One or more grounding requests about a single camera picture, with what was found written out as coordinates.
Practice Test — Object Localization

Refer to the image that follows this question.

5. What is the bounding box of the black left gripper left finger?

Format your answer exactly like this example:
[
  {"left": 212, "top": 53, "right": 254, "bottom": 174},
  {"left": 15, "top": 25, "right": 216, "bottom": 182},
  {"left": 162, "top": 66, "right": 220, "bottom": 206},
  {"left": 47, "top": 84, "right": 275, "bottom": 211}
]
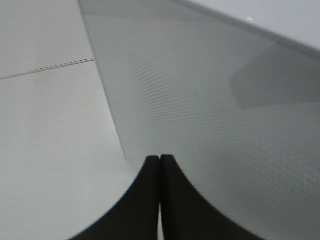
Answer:
[{"left": 73, "top": 155, "right": 160, "bottom": 240}]

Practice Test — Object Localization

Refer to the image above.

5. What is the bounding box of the white microwave door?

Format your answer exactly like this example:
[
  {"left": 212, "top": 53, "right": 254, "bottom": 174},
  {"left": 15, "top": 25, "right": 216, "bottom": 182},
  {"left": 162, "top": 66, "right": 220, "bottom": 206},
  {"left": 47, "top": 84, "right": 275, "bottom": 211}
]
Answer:
[{"left": 79, "top": 0, "right": 320, "bottom": 240}]

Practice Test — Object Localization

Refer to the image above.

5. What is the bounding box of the white microwave oven body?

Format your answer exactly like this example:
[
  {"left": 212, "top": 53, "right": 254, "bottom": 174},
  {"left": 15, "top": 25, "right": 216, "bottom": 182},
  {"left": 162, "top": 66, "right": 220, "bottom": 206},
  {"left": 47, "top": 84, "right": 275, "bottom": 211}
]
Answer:
[{"left": 183, "top": 0, "right": 320, "bottom": 51}]

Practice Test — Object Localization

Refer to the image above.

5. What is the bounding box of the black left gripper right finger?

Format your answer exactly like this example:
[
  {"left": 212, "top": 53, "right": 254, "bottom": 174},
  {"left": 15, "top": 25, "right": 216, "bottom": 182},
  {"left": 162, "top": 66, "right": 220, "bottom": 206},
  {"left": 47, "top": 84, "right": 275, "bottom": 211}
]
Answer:
[{"left": 160, "top": 155, "right": 250, "bottom": 240}]

